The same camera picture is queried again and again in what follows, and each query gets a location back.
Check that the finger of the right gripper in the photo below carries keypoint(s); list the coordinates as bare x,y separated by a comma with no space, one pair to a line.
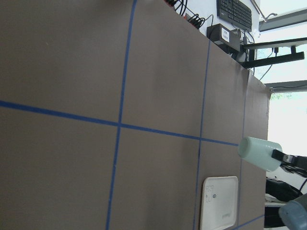
280,156

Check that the orange electronics board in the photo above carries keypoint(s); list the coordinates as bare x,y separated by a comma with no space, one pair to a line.
181,7

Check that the black keyboard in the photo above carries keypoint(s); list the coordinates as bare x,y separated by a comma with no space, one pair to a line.
235,12

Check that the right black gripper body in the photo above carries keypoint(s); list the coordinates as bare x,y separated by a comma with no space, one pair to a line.
295,164

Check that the black box with label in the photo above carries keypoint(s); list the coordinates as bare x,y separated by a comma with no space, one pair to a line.
226,39

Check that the pale green plastic cup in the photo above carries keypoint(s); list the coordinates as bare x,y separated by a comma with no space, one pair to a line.
259,153

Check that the cream rabbit print tray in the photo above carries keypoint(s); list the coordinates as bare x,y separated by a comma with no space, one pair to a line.
219,203

